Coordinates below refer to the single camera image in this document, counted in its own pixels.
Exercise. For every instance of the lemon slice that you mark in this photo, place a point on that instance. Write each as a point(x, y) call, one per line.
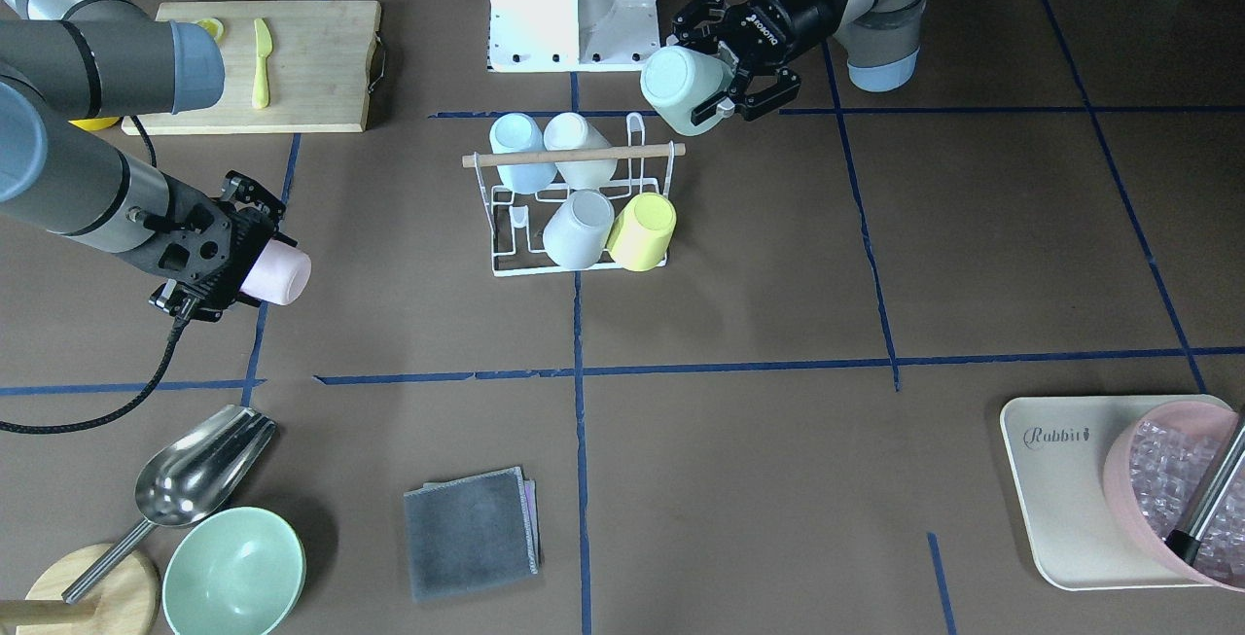
point(214, 27)

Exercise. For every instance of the yellow lemon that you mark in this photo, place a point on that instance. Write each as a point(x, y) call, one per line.
point(96, 124)

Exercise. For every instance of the pink bowl with ice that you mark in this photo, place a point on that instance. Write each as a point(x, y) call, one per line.
point(1149, 478)

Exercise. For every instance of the light blue cup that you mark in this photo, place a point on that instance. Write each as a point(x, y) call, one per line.
point(519, 133)

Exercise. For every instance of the pink cup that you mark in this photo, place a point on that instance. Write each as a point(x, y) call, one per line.
point(279, 275)

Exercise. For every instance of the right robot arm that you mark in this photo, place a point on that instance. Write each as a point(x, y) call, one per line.
point(70, 60)

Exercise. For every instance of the yellow cup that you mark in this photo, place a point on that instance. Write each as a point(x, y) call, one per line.
point(641, 234)

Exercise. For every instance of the grey folded cloth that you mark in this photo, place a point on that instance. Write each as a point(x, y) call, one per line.
point(471, 534)

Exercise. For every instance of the wooden mug tree stand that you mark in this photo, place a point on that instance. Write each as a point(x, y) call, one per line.
point(126, 601)

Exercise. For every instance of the mint green cup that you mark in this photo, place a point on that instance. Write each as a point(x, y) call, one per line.
point(676, 80)

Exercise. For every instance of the metal scoop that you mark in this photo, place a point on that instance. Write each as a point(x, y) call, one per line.
point(185, 482)

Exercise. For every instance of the mint green bowl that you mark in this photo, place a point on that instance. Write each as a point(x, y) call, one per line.
point(241, 571)

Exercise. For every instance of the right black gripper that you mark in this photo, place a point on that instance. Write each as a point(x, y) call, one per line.
point(240, 191)

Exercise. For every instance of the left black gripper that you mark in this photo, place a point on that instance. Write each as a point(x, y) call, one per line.
point(793, 15)

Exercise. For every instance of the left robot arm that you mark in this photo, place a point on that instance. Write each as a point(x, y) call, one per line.
point(881, 39)

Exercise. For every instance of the grey white cup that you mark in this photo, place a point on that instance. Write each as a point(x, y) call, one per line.
point(576, 234)

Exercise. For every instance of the yellow plastic knife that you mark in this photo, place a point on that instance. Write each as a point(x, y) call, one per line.
point(264, 45)

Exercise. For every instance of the cream tray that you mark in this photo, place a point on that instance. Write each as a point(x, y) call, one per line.
point(1058, 448)

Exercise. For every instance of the wooden cutting board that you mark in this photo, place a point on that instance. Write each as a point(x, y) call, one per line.
point(319, 73)

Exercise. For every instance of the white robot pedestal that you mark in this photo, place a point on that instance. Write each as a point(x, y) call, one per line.
point(545, 36)

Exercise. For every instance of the white wire cup rack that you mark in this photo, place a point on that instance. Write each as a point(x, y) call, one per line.
point(517, 221)

